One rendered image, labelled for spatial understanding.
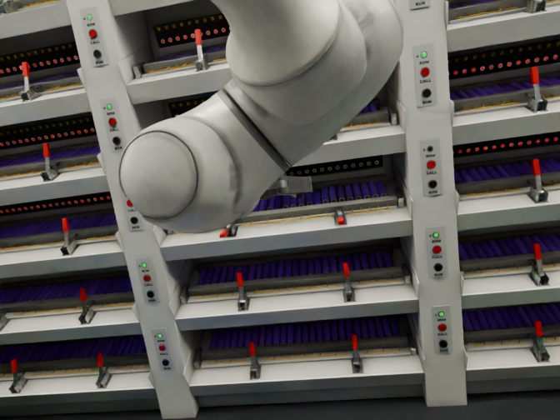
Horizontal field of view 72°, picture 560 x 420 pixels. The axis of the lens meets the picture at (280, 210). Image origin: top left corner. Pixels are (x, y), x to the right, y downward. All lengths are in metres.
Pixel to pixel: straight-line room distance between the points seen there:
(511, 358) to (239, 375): 0.68
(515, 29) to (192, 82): 0.68
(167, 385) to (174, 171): 0.92
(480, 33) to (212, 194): 0.75
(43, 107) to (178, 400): 0.82
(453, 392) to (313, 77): 0.94
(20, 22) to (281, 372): 1.05
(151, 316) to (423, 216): 0.71
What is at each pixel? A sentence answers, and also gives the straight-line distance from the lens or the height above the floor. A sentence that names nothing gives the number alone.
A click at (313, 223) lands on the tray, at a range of 0.93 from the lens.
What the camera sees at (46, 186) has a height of 0.67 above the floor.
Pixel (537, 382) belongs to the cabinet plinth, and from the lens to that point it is 1.23.
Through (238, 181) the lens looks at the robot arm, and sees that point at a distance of 0.34.
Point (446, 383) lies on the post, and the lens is 1.11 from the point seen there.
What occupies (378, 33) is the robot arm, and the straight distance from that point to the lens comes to 0.36.
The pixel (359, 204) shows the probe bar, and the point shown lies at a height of 0.52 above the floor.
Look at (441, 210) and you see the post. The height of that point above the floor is 0.50.
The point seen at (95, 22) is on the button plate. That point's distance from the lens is 1.04.
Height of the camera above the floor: 0.71
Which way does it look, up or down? 11 degrees down
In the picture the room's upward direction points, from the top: 8 degrees counter-clockwise
